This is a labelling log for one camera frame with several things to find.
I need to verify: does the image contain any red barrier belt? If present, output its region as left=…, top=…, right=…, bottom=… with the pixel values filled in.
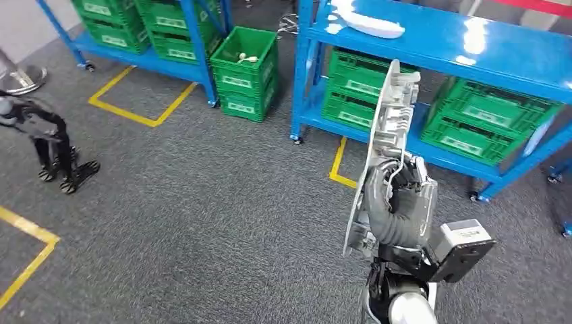
left=493, top=0, right=572, bottom=19

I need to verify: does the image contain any chrome stool base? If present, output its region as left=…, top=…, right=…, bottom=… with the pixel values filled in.
left=277, top=12, right=299, bottom=38

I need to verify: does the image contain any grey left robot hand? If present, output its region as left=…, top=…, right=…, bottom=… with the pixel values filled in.
left=7, top=96, right=101, bottom=194

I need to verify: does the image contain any chrome stanchion base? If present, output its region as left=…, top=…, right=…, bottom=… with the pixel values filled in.
left=0, top=47, right=48, bottom=96

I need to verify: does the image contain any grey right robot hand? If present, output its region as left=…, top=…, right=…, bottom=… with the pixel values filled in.
left=362, top=153, right=440, bottom=250

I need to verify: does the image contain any silver wheel hubcap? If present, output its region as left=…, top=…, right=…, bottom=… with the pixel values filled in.
left=343, top=59, right=422, bottom=258

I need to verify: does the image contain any white plastic panel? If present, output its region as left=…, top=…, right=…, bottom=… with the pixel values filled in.
left=331, top=0, right=406, bottom=40

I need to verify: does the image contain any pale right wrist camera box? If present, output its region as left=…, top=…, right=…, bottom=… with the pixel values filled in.
left=426, top=219, right=497, bottom=284

